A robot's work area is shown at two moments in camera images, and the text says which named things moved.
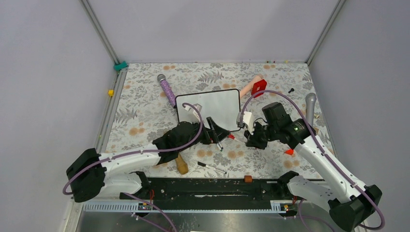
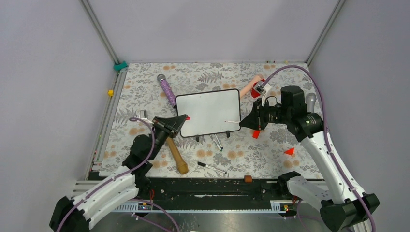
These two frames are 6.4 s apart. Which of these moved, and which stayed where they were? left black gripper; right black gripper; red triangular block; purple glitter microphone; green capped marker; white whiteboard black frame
Moved: left black gripper; right black gripper
Stayed: green capped marker; red triangular block; purple glitter microphone; white whiteboard black frame
